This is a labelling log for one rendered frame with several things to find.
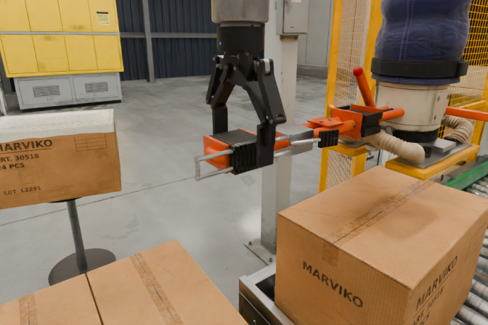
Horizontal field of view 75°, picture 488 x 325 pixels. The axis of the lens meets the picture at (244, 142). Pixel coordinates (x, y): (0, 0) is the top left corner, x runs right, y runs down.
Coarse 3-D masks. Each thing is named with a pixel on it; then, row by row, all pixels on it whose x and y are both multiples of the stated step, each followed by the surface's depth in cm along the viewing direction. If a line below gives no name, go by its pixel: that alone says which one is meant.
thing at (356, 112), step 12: (336, 108) 75; (348, 108) 80; (360, 108) 78; (372, 108) 75; (348, 120) 72; (360, 120) 70; (372, 120) 71; (348, 132) 73; (360, 132) 71; (372, 132) 73
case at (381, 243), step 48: (336, 192) 108; (384, 192) 108; (432, 192) 108; (288, 240) 95; (336, 240) 83; (384, 240) 83; (432, 240) 83; (480, 240) 104; (288, 288) 99; (336, 288) 83; (384, 288) 72; (432, 288) 78
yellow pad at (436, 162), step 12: (456, 144) 91; (468, 144) 91; (432, 156) 82; (444, 156) 82; (456, 156) 83; (468, 156) 88; (396, 168) 78; (408, 168) 76; (420, 168) 76; (432, 168) 76; (444, 168) 79
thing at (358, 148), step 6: (342, 144) 93; (348, 144) 92; (354, 144) 91; (360, 144) 91; (336, 150) 92; (342, 150) 91; (348, 150) 89; (354, 150) 88; (360, 150) 89; (366, 150) 91; (354, 156) 88
